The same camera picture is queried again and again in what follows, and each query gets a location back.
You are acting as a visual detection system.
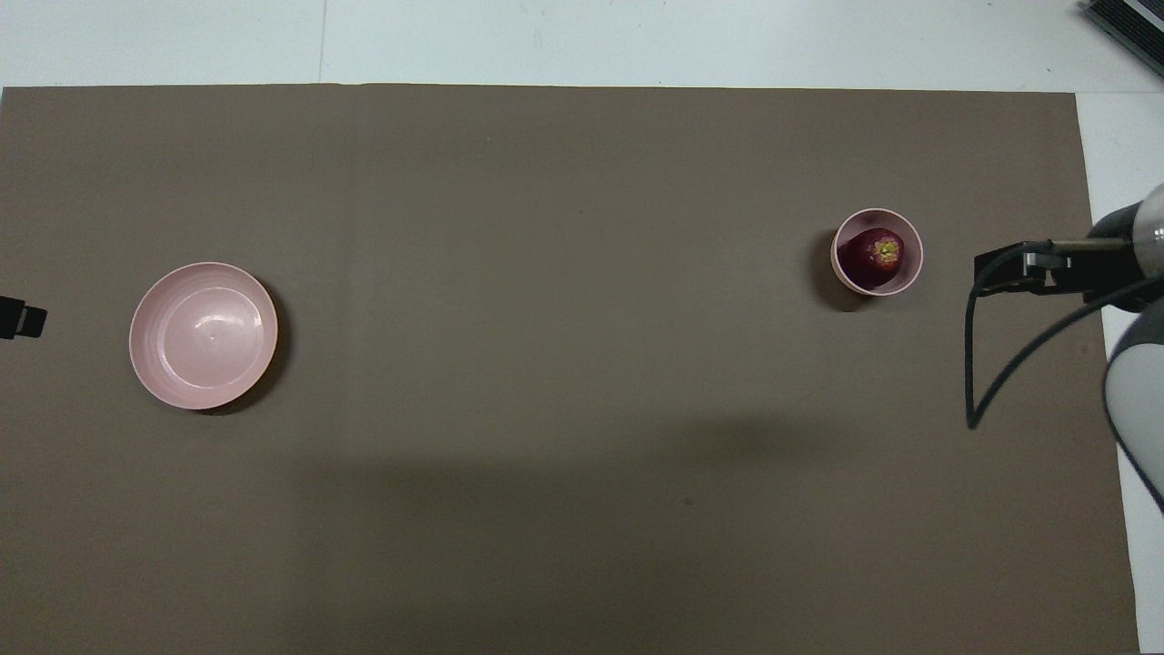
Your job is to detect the grey ribbed device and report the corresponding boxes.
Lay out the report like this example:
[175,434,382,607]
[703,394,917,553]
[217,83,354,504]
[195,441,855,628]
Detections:
[1080,0,1164,54]

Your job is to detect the pink bowl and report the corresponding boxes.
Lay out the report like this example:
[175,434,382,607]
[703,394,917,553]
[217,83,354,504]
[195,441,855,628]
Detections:
[829,207,925,297]

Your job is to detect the pink plate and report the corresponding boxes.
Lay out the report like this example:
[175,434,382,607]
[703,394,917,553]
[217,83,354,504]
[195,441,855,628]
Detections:
[128,262,280,411]

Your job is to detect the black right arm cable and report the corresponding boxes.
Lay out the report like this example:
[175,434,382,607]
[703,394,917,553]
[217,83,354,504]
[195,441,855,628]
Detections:
[964,238,1164,431]

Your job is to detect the brown table mat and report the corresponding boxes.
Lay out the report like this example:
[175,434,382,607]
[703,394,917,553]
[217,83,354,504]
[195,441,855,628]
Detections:
[0,84,1142,655]

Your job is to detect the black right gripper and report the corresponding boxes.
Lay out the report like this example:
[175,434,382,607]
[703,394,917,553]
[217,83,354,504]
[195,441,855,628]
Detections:
[974,204,1139,302]

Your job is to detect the red apple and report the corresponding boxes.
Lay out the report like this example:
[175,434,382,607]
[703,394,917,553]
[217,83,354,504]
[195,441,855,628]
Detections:
[838,227,906,290]

